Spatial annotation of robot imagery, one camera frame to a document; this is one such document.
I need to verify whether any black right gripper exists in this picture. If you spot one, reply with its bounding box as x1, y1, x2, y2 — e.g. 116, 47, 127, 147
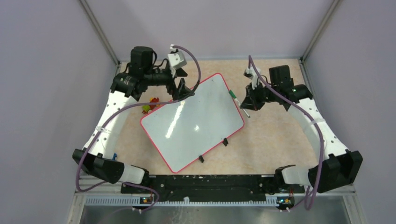
240, 80, 278, 112

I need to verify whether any pink framed whiteboard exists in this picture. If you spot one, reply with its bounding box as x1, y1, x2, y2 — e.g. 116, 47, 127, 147
140, 73, 245, 173

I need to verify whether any green marker cap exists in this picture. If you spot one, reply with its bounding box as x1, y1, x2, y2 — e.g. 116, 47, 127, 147
228, 90, 236, 99

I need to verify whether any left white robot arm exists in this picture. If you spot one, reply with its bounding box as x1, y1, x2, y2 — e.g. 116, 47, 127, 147
72, 44, 201, 193

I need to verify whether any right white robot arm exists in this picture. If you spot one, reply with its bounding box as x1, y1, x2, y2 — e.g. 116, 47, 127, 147
240, 65, 363, 193

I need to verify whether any red yellow toy brick car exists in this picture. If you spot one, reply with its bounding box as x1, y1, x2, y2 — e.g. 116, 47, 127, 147
150, 98, 160, 110

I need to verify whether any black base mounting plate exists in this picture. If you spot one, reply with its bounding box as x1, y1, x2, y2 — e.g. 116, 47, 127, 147
120, 175, 305, 202

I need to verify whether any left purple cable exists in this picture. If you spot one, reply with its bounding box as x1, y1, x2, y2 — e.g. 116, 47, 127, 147
76, 45, 202, 214

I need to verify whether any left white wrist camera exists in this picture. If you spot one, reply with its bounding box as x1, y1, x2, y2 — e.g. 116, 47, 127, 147
167, 44, 187, 70

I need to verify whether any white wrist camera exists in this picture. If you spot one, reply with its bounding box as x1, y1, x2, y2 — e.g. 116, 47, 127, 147
244, 67, 261, 90
167, 44, 187, 70

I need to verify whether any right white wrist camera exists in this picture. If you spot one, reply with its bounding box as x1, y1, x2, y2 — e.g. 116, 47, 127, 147
244, 67, 261, 90

